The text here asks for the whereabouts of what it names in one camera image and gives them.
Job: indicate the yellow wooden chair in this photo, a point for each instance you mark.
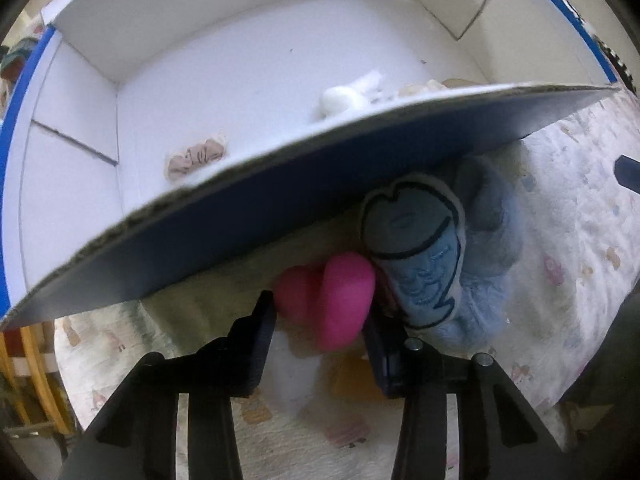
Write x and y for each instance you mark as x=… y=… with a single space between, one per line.
x=35 y=385

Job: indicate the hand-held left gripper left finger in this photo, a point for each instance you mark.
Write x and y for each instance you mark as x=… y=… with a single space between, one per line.
x=255 y=345

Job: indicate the pink heart plush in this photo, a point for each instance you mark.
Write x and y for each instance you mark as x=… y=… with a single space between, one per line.
x=345 y=300

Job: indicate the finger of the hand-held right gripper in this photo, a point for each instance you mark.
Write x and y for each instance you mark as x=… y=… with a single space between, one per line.
x=630 y=171

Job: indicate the white soft ball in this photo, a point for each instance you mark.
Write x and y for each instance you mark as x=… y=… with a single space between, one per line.
x=337 y=100

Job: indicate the beige lace scrunchie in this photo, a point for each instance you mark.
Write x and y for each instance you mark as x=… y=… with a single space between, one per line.
x=197 y=157

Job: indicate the blue plush doll black outline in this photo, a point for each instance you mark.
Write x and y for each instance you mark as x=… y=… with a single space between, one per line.
x=415 y=240

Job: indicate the blue cardboard shoe box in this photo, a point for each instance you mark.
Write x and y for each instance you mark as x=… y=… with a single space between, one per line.
x=250 y=75

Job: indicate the orange soft cylinder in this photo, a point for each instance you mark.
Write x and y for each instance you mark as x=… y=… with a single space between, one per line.
x=356 y=382

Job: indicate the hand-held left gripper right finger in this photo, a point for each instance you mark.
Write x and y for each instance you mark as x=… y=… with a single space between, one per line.
x=387 y=360

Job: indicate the pale lace scrunchie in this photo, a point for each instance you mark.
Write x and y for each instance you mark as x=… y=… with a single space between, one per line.
x=425 y=87

